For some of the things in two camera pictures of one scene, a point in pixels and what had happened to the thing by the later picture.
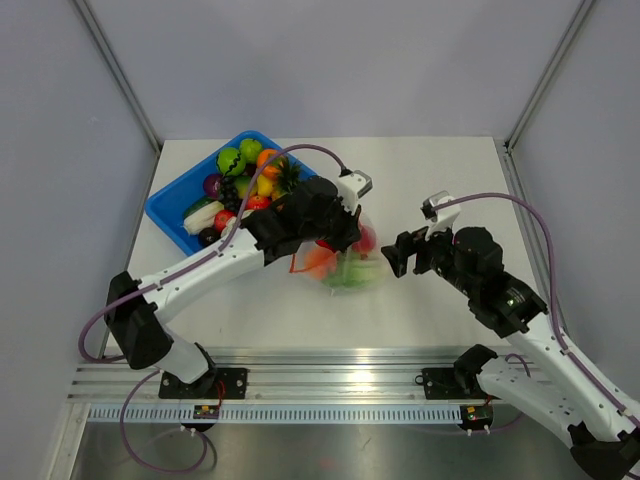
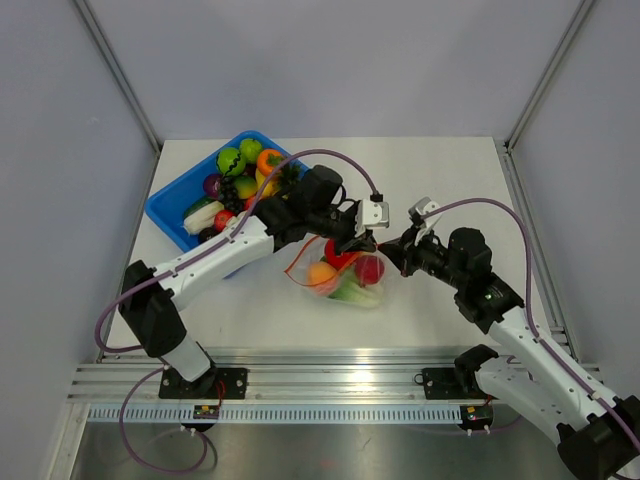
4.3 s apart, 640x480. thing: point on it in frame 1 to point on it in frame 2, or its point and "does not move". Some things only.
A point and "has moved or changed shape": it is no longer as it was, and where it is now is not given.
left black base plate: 218,383 does not move
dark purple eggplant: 207,236 does not move
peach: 320,262 to 321,276
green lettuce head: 354,273 to 350,291
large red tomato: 366,242 has moved or changed shape
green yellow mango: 242,185 does not move
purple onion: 211,185 does not move
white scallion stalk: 203,218 does not move
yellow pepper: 264,186 does not move
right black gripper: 409,244 does not move
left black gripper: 350,232 does not move
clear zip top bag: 360,269 has moved or changed shape
